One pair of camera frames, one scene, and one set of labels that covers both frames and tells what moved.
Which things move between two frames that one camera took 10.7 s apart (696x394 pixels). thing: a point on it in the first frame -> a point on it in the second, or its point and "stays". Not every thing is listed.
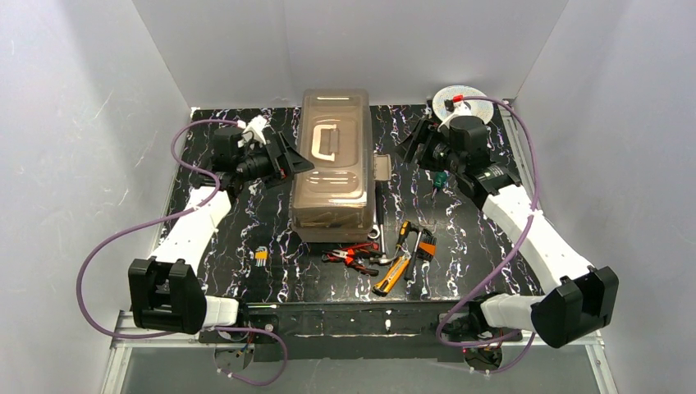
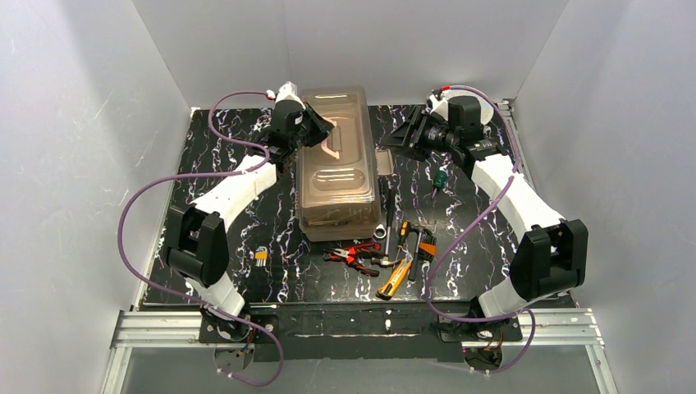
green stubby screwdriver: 440,180 stays
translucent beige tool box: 334,202 stays
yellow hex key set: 261,255 stays
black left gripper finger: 295,161 -> 320,127
